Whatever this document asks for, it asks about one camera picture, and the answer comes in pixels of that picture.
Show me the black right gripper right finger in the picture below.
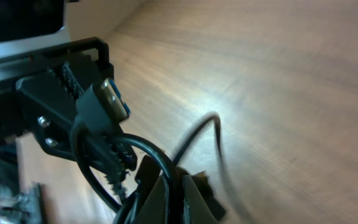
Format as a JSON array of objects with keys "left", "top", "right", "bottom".
[{"left": 182, "top": 172, "right": 226, "bottom": 224}]

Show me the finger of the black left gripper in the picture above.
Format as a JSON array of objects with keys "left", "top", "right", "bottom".
[{"left": 35, "top": 118, "right": 137, "bottom": 193}]

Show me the thick black USB cable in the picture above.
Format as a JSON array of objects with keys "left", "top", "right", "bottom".
[{"left": 70, "top": 77, "right": 180, "bottom": 224}]

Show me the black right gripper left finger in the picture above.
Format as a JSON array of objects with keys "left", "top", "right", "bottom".
[{"left": 132, "top": 156, "right": 169, "bottom": 224}]

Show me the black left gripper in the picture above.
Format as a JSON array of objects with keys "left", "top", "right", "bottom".
[{"left": 0, "top": 37, "right": 114, "bottom": 156}]

